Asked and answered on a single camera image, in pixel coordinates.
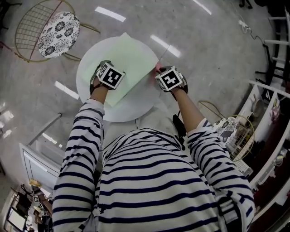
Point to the light green mat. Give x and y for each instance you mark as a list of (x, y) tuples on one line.
[(127, 56)]

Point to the white shelf unit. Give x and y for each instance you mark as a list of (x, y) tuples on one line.
[(260, 85)]

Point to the grey frying pan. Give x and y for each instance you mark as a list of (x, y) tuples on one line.
[(258, 107)]

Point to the black belt pack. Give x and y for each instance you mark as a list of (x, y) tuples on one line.
[(179, 122)]

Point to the black office chair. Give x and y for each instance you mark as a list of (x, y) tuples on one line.
[(245, 3)]

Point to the round white table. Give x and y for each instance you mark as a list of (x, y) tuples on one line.
[(136, 106)]

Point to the person's right forearm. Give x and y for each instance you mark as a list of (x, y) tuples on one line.
[(188, 108)]

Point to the white rectangular desk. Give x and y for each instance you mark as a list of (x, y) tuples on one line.
[(38, 167)]

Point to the white long desk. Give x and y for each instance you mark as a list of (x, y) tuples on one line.
[(276, 42)]

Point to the person's striped shirt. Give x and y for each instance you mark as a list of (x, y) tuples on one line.
[(147, 181)]

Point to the grey smartphone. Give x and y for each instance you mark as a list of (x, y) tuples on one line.
[(225, 134)]

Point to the pink cloth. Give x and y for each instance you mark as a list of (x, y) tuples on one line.
[(158, 66)]

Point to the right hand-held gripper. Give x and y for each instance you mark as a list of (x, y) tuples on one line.
[(168, 79)]

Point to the pink white plastic bag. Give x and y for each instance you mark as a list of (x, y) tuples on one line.
[(276, 111)]

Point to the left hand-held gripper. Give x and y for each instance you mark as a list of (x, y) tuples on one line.
[(111, 75)]

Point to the person's cream trousers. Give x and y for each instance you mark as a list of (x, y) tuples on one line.
[(156, 122)]

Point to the white power strip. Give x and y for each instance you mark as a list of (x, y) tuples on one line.
[(243, 25)]

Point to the person's left forearm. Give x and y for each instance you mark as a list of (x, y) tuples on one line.
[(99, 95)]

